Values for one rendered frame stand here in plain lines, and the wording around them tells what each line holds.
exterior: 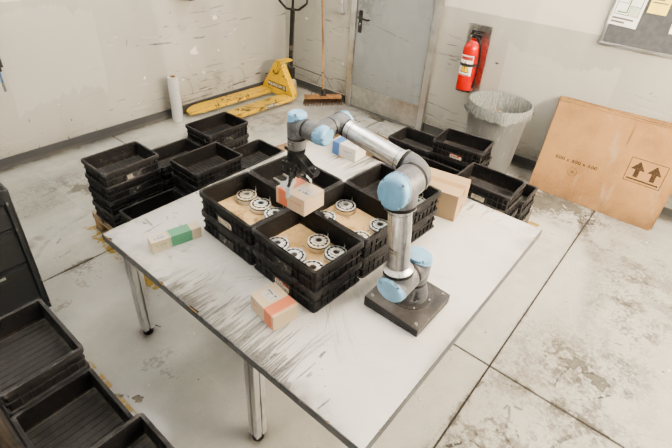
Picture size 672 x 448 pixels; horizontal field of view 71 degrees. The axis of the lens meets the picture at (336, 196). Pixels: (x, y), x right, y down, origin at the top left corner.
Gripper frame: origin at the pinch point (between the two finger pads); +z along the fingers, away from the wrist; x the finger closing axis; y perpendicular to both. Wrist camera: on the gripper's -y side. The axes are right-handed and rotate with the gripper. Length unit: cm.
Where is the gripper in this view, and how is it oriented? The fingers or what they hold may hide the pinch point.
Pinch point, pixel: (300, 192)
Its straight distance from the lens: 195.3
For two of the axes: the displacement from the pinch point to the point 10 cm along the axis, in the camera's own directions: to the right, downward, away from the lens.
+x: -6.4, 3.8, -6.6
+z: -0.5, 8.4, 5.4
